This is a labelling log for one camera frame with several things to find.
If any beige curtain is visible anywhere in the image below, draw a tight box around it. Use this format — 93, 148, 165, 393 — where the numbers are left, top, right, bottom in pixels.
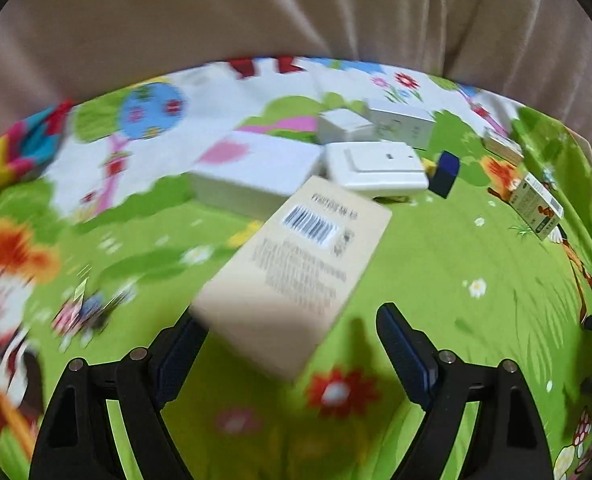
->
0, 0, 592, 176

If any cartoon printed green blanket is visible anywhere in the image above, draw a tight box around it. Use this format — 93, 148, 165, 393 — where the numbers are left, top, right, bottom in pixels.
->
0, 55, 592, 480

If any white box with pink print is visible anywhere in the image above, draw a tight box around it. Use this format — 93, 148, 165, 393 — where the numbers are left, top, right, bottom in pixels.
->
190, 132, 327, 207

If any small white box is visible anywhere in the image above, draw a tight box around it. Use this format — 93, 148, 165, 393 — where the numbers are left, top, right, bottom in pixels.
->
317, 108, 377, 145

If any dark blue small box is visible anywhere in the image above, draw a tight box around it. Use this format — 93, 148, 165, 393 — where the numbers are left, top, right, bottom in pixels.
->
428, 150, 462, 200

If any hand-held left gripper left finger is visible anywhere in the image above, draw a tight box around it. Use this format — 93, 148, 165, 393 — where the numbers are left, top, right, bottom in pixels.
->
28, 307, 209, 480

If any white box with green print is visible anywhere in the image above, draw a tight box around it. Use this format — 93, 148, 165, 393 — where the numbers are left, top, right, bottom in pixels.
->
368, 100, 437, 151

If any patterned binder clip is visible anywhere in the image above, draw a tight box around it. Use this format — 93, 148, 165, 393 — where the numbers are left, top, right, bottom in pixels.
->
51, 280, 137, 338

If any flat white box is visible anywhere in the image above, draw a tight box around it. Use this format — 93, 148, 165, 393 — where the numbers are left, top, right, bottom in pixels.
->
324, 141, 429, 195

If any white green box orange print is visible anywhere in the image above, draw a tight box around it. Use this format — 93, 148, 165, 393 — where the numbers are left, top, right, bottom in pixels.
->
508, 172, 565, 241

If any beige box with barcode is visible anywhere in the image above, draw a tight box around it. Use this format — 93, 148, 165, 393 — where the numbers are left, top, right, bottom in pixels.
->
191, 176, 393, 382

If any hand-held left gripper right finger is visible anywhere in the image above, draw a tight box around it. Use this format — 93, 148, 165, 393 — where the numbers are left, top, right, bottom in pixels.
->
376, 302, 554, 480

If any yellow and white box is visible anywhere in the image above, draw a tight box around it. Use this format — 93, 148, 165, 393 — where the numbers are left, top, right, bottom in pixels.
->
483, 129, 524, 167

